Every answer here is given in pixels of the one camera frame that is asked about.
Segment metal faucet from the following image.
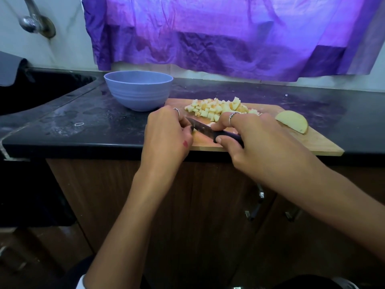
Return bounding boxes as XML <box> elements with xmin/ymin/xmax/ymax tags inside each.
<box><xmin>19</xmin><ymin>0</ymin><xmax>57</xmax><ymax>40</ymax></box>

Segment blue bowl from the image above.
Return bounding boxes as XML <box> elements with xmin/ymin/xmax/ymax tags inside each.
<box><xmin>103</xmin><ymin>70</ymin><xmax>174</xmax><ymax>112</ymax></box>

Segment person's right hand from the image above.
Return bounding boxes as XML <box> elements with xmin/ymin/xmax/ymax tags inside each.
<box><xmin>211</xmin><ymin>111</ymin><xmax>316</xmax><ymax>187</ymax></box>

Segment red and white plastic bag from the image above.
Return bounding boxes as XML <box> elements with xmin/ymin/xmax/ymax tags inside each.
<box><xmin>332</xmin><ymin>276</ymin><xmax>362</xmax><ymax>289</ymax></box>

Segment metal cabinet handle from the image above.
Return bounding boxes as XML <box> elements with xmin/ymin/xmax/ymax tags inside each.
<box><xmin>284</xmin><ymin>206</ymin><xmax>303</xmax><ymax>223</ymax></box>
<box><xmin>245</xmin><ymin>183</ymin><xmax>265</xmax><ymax>222</ymax></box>

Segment purple cloth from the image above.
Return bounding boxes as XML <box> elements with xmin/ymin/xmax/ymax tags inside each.
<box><xmin>82</xmin><ymin>0</ymin><xmax>385</xmax><ymax>82</ymax></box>

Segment potato slice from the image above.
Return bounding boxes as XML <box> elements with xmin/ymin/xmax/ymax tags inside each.
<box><xmin>276</xmin><ymin>110</ymin><xmax>309</xmax><ymax>135</ymax></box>

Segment black handled knife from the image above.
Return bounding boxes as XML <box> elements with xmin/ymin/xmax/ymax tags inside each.
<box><xmin>186</xmin><ymin>116</ymin><xmax>245</xmax><ymax>148</ymax></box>

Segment pile of diced potato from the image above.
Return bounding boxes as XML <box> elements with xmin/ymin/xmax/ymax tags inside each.
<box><xmin>184</xmin><ymin>96</ymin><xmax>262</xmax><ymax>123</ymax></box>

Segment person's dark trousers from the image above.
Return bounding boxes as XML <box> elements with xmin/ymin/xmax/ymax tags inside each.
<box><xmin>57</xmin><ymin>256</ymin><xmax>344</xmax><ymax>289</ymax></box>

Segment dark sink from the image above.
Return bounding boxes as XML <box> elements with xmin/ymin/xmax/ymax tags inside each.
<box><xmin>0</xmin><ymin>69</ymin><xmax>97</xmax><ymax>117</ymax></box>

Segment person's left hand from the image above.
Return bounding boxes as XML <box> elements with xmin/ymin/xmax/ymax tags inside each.
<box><xmin>140</xmin><ymin>106</ymin><xmax>195</xmax><ymax>178</ymax></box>

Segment person's right forearm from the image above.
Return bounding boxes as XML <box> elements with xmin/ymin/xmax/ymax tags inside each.
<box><xmin>295</xmin><ymin>159</ymin><xmax>385</xmax><ymax>263</ymax></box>

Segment grey cloth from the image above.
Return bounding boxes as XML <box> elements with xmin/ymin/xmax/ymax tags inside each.
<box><xmin>0</xmin><ymin>51</ymin><xmax>30</xmax><ymax>87</ymax></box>

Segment wooden cutting board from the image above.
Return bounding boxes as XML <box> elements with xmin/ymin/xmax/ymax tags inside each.
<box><xmin>162</xmin><ymin>97</ymin><xmax>345</xmax><ymax>157</ymax></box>

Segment person's left forearm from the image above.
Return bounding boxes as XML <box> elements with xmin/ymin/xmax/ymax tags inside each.
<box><xmin>84</xmin><ymin>168</ymin><xmax>175</xmax><ymax>289</ymax></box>

